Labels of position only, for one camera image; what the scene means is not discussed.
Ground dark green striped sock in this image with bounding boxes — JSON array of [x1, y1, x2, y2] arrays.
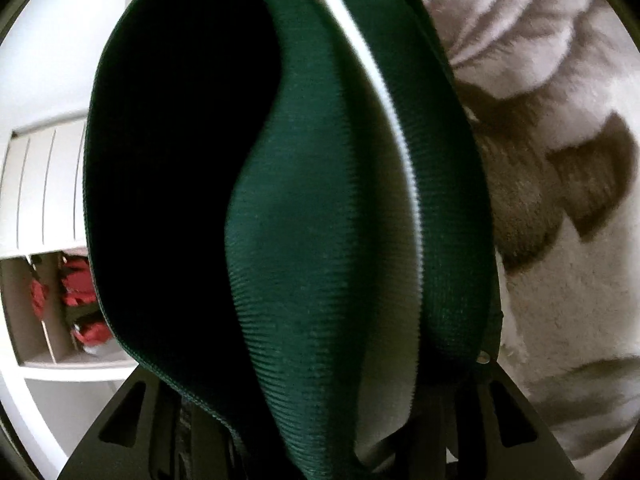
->
[[82, 0, 503, 480]]

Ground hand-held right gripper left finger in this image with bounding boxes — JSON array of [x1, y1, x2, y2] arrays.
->
[[57, 365, 281, 480]]

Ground red clothes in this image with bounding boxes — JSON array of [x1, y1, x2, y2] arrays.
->
[[30, 255, 113, 356]]

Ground grey floral fleece blanket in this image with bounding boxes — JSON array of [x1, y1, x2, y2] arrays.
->
[[395, 0, 640, 466]]

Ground white shelf cabinet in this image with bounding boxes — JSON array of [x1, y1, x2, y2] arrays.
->
[[0, 115, 136, 386]]

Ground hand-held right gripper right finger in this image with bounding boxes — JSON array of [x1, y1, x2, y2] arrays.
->
[[380, 356, 583, 480]]

